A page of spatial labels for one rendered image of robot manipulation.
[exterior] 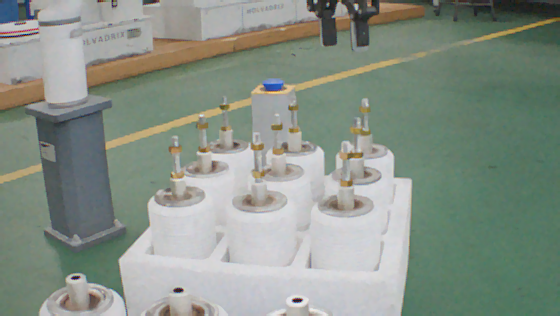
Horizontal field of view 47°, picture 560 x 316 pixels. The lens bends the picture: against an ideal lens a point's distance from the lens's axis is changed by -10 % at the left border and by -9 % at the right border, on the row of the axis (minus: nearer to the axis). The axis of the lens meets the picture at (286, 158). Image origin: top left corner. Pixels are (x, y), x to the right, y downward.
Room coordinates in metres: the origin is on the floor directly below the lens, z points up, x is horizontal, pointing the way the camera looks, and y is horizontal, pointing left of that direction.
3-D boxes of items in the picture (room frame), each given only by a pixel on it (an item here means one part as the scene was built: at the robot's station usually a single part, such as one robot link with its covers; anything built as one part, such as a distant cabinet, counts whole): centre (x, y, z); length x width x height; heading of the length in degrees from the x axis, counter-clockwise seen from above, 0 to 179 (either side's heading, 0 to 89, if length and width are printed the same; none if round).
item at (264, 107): (1.30, 0.02, 0.16); 0.07 x 0.07 x 0.31; 77
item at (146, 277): (1.00, 0.01, 0.09); 0.39 x 0.39 x 0.18; 77
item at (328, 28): (0.89, -0.06, 0.48); 0.02 x 0.01 x 0.04; 120
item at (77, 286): (0.61, 0.23, 0.26); 0.02 x 0.02 x 0.03
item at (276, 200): (0.89, 0.04, 0.25); 0.08 x 0.08 x 0.01
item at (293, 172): (1.00, 0.01, 0.25); 0.08 x 0.08 x 0.01
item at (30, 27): (3.03, 1.23, 0.29); 0.30 x 0.30 x 0.06
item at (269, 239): (0.89, 0.04, 0.16); 0.10 x 0.10 x 0.18
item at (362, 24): (0.82, -0.10, 0.50); 0.03 x 0.01 x 0.05; 30
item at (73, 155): (1.35, 0.45, 0.15); 0.15 x 0.15 x 0.30; 48
